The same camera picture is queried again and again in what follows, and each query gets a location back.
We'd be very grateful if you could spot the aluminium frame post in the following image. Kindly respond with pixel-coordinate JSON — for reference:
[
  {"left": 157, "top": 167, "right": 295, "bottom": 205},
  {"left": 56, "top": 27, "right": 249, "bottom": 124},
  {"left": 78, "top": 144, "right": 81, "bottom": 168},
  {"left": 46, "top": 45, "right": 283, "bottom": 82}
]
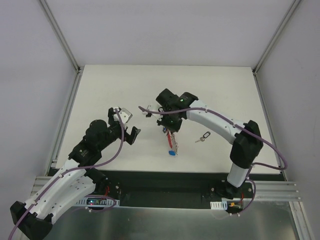
[
  {"left": 252, "top": 0, "right": 303, "bottom": 76},
  {"left": 38, "top": 0, "right": 81, "bottom": 74}
]

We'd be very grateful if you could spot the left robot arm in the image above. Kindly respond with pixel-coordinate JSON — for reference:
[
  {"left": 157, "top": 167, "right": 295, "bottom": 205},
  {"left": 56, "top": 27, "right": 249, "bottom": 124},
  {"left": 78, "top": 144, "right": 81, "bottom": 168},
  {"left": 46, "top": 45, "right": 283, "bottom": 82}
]
[{"left": 10, "top": 107, "right": 140, "bottom": 240}]

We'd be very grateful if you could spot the black-headed key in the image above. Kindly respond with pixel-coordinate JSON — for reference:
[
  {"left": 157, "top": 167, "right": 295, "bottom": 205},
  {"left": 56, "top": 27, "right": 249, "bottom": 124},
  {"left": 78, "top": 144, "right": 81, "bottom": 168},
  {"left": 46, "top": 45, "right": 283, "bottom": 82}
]
[{"left": 195, "top": 131, "right": 211, "bottom": 143}]

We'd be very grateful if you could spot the right aluminium frame post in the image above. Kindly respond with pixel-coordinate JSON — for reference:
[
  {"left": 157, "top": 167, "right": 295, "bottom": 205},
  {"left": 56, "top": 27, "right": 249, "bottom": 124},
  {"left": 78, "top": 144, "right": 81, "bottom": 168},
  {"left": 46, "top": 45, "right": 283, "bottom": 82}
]
[{"left": 252, "top": 0, "right": 303, "bottom": 76}]

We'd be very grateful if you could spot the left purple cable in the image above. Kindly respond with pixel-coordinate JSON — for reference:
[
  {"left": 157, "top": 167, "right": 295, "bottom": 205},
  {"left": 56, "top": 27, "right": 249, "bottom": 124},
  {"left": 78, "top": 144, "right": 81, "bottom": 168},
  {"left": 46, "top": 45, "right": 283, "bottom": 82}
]
[{"left": 7, "top": 107, "right": 126, "bottom": 240}]

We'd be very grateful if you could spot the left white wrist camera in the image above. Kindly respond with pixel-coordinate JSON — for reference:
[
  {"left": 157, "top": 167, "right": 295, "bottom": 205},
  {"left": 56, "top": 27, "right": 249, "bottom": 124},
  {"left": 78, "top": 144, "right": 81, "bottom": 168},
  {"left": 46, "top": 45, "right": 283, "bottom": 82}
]
[{"left": 113, "top": 106, "right": 133, "bottom": 124}]

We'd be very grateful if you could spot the left aluminium frame post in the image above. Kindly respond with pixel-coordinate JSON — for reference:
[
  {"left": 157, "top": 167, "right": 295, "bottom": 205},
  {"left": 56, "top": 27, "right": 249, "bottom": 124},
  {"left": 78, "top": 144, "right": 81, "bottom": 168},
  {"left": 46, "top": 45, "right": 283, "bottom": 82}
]
[{"left": 38, "top": 0, "right": 81, "bottom": 74}]

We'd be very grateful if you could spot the white cable duct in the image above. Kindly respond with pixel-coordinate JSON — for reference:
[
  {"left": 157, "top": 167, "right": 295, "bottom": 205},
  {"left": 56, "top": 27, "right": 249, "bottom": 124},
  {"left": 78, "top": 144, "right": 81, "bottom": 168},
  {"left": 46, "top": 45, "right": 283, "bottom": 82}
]
[
  {"left": 210, "top": 200, "right": 228, "bottom": 211},
  {"left": 75, "top": 197, "right": 120, "bottom": 208}
]

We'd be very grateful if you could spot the right white cable duct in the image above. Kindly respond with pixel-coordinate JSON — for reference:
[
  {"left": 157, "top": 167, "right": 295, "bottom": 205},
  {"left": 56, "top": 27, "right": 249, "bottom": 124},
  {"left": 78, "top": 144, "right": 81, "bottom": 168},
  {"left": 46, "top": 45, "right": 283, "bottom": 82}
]
[{"left": 210, "top": 200, "right": 228, "bottom": 211}]

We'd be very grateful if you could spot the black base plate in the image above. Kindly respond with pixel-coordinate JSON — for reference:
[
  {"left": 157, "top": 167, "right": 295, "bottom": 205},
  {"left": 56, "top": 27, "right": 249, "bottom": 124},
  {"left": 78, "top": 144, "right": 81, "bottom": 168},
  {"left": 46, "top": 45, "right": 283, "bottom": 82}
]
[{"left": 89, "top": 170, "right": 256, "bottom": 213}]

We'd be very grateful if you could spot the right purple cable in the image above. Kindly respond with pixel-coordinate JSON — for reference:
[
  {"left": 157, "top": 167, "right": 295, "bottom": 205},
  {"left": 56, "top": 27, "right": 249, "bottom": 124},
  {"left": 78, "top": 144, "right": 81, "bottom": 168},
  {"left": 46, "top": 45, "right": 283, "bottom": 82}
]
[{"left": 138, "top": 105, "right": 288, "bottom": 221}]

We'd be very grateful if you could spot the left white cable duct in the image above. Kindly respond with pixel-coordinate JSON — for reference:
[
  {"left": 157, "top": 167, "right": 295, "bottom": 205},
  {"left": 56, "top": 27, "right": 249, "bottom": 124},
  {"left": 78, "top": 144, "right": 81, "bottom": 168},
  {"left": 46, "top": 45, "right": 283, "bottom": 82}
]
[{"left": 75, "top": 197, "right": 120, "bottom": 208}]

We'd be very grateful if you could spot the aluminium rail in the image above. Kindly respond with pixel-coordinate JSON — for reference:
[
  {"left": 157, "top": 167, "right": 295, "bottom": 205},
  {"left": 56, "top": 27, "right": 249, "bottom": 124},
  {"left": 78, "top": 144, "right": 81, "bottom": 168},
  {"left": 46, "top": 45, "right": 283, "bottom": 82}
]
[{"left": 254, "top": 181, "right": 302, "bottom": 202}]

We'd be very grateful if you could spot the purple cable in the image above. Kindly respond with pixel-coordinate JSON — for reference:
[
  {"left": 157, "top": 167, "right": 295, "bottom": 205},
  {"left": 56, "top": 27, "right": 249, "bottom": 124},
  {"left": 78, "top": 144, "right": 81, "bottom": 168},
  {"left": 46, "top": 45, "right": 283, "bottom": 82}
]
[
  {"left": 7, "top": 107, "right": 126, "bottom": 240},
  {"left": 138, "top": 105, "right": 288, "bottom": 221}
]

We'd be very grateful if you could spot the red-handled metal key organizer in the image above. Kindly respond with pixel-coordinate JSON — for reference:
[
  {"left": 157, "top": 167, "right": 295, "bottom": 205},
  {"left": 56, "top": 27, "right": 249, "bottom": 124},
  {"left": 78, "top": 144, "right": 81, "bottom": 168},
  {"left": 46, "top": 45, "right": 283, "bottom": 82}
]
[{"left": 165, "top": 129, "right": 178, "bottom": 156}]

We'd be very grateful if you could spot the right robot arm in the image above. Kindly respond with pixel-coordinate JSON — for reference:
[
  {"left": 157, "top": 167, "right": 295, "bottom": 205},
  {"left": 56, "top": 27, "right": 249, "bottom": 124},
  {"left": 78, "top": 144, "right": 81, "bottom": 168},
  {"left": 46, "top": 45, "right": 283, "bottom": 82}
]
[{"left": 155, "top": 88, "right": 263, "bottom": 200}]

